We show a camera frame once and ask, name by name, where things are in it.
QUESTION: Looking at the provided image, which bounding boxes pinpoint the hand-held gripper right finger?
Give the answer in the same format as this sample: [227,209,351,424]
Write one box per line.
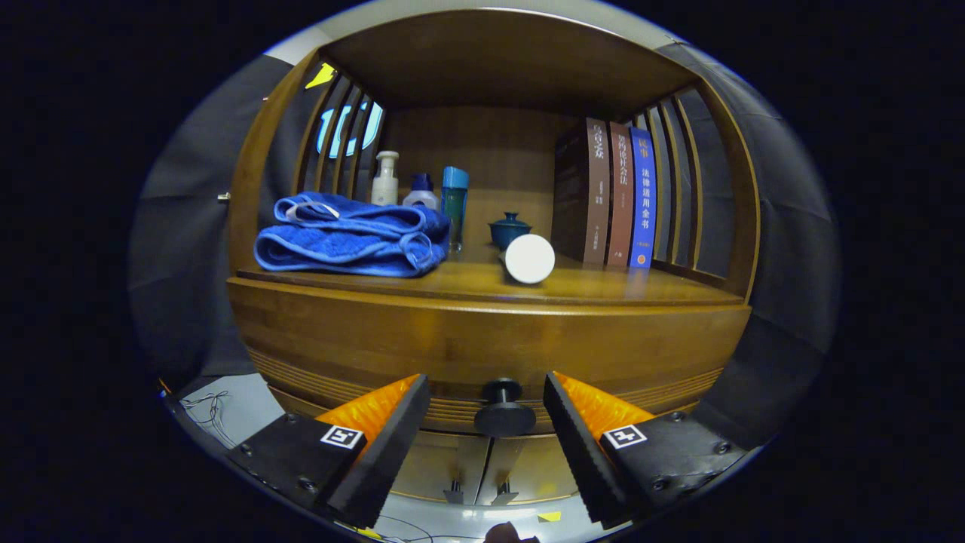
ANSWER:
[543,371,751,529]

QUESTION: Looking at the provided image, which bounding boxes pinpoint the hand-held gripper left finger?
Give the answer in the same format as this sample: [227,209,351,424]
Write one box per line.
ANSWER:
[226,373,432,529]

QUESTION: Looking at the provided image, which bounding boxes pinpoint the wooden drawer with black knob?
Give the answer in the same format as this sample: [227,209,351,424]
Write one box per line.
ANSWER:
[228,278,753,438]

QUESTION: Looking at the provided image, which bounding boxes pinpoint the white and green tube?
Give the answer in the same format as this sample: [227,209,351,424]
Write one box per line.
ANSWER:
[499,234,556,285]

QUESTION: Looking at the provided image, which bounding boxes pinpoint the wooden countertop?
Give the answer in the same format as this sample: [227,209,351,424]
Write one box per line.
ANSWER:
[237,245,743,306]

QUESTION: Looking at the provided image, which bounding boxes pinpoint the wooden cabinet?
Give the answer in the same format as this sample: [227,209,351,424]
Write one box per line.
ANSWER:
[226,9,762,506]

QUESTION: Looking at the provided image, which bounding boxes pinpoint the blue folded towel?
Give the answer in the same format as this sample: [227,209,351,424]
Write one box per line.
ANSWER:
[254,192,452,278]

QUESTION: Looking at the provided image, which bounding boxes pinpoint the blue lidded teacup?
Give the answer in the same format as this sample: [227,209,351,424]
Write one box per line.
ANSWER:
[489,212,532,251]

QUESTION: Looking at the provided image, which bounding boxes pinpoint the reddish brown book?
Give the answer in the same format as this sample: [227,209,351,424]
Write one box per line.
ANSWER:
[605,122,634,267]

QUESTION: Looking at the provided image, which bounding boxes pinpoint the blue book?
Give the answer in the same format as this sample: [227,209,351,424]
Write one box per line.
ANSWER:
[628,127,657,269]

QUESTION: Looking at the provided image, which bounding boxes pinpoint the white bottle with blue cap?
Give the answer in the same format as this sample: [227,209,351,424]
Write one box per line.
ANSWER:
[402,173,440,210]

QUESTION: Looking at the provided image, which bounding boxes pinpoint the dark brown book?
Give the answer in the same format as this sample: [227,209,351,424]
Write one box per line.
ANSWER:
[553,118,610,265]

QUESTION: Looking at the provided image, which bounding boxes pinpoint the teal tumbler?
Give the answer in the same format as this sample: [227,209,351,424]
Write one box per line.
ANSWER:
[441,167,470,253]

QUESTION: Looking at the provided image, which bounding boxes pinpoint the white pump bottle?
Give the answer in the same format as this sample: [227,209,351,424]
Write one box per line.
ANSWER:
[371,151,400,206]

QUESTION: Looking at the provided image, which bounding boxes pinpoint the black floor cable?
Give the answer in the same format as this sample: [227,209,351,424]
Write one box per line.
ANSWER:
[377,515,453,543]

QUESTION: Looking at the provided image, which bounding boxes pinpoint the thin floor wires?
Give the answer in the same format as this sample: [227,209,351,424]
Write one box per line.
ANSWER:
[181,391,231,446]

